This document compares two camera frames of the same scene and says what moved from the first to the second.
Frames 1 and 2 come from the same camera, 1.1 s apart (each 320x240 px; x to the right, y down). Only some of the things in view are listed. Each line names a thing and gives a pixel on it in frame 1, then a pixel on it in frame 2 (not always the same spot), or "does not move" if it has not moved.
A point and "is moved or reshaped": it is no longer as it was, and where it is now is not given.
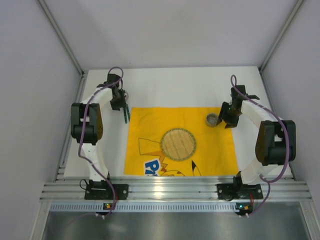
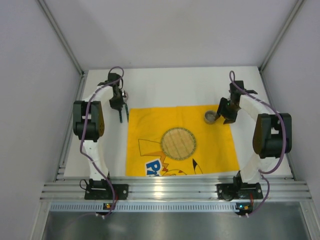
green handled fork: (128, 112) is moved or reshaped
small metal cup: (212, 119) is moved or reshaped
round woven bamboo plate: (178, 144) does not move
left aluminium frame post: (61, 36) does not move
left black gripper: (122, 105) does not move
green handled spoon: (125, 107) does not move
